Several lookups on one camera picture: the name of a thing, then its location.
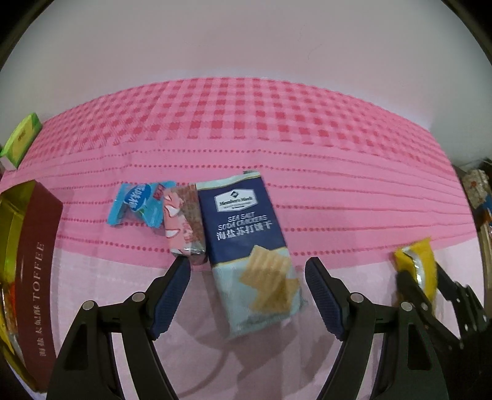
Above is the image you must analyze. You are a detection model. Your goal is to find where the small green box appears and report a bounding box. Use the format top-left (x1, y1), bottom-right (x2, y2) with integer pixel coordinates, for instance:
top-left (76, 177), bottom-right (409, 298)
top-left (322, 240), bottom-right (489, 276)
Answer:
top-left (0, 113), bottom-right (42, 170)

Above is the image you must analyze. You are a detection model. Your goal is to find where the pink checked bedsheet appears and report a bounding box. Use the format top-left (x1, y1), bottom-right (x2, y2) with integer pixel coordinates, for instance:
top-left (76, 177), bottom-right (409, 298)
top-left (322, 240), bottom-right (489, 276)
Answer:
top-left (0, 77), bottom-right (474, 400)

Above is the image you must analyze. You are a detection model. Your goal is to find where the floral patterned box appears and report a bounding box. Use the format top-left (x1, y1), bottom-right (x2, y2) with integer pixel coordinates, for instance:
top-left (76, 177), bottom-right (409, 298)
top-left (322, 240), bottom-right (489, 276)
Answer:
top-left (462, 169), bottom-right (490, 209)

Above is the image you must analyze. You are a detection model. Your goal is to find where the yellow packet with silver strip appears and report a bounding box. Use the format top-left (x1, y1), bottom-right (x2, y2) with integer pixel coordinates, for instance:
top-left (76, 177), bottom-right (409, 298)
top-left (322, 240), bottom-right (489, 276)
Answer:
top-left (394, 238), bottom-right (439, 304)

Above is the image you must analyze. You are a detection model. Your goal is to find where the red packet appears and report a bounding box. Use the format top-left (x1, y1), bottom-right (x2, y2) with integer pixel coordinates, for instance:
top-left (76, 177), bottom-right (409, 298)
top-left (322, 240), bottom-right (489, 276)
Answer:
top-left (0, 282), bottom-right (17, 333)

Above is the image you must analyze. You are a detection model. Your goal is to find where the maroon and gold box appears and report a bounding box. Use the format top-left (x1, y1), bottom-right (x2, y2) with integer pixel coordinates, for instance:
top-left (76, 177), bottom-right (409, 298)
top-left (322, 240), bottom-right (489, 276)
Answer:
top-left (0, 179), bottom-right (64, 393)

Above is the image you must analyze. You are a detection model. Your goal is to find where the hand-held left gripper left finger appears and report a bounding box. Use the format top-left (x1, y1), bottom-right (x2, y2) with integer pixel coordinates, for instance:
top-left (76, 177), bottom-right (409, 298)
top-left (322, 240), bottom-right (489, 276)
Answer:
top-left (46, 256), bottom-right (192, 400)

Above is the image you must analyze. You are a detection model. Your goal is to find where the blue cracker packet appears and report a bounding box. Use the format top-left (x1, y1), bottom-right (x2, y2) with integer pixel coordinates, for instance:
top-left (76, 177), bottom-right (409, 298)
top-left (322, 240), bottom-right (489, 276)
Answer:
top-left (196, 170), bottom-right (309, 341)

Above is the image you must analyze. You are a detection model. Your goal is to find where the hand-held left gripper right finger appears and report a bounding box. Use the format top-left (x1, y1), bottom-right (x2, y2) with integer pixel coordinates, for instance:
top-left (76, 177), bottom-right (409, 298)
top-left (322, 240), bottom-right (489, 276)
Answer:
top-left (305, 257), bottom-right (448, 400)

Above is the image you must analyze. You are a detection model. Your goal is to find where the pink snack packet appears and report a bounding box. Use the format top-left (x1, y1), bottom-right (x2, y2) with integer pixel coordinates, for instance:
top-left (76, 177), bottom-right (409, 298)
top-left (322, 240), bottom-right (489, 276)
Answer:
top-left (161, 184), bottom-right (210, 267)

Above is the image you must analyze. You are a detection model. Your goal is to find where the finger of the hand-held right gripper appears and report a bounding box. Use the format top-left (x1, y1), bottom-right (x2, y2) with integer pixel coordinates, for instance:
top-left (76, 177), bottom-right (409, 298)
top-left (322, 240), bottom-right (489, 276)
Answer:
top-left (435, 262), bottom-right (487, 344)
top-left (396, 269), bottom-right (462, 351)

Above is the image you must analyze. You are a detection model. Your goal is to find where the light blue candy packet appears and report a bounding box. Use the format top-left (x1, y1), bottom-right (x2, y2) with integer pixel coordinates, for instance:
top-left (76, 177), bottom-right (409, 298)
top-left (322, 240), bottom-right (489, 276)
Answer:
top-left (108, 181), bottom-right (177, 228)

